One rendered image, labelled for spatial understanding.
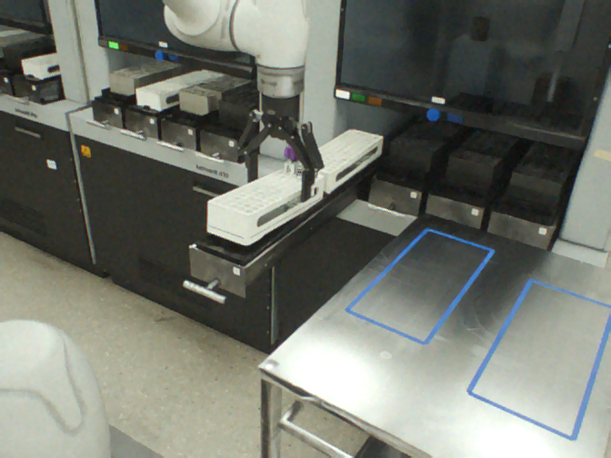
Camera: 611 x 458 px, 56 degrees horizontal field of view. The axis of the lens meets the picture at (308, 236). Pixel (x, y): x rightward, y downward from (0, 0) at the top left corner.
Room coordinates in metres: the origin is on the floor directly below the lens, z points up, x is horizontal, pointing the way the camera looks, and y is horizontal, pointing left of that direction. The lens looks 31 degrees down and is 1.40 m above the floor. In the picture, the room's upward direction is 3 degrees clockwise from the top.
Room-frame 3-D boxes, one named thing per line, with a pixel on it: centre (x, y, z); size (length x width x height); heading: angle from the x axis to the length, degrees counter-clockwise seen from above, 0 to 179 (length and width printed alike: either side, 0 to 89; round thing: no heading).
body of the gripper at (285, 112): (1.11, 0.07, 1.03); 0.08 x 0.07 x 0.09; 61
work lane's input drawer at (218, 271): (1.20, 0.02, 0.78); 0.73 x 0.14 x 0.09; 151
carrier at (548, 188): (1.21, -0.52, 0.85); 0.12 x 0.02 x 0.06; 60
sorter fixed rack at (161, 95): (1.87, 0.45, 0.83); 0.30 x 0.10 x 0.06; 151
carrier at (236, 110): (1.63, 0.23, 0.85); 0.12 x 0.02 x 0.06; 61
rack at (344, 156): (1.35, -0.07, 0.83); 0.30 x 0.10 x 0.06; 151
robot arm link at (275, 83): (1.11, 0.07, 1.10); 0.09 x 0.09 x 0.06
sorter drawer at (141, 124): (1.99, 0.38, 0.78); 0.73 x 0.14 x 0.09; 151
